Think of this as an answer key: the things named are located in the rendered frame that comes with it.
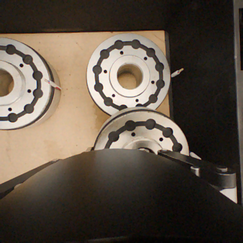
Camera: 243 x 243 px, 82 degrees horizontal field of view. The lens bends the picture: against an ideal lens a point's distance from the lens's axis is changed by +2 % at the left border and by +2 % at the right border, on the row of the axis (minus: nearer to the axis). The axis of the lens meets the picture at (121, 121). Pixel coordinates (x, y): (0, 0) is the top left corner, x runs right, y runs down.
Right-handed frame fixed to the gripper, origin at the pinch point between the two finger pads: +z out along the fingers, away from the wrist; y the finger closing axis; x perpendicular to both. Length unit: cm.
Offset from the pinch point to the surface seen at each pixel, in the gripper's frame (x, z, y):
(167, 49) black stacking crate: 13.7, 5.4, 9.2
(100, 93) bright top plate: 7.3, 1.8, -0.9
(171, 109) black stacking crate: 4.9, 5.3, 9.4
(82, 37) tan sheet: 15.5, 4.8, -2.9
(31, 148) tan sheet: 0.9, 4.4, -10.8
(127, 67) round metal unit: 10.5, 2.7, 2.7
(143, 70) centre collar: 9.6, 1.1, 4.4
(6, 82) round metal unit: 9.7, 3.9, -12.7
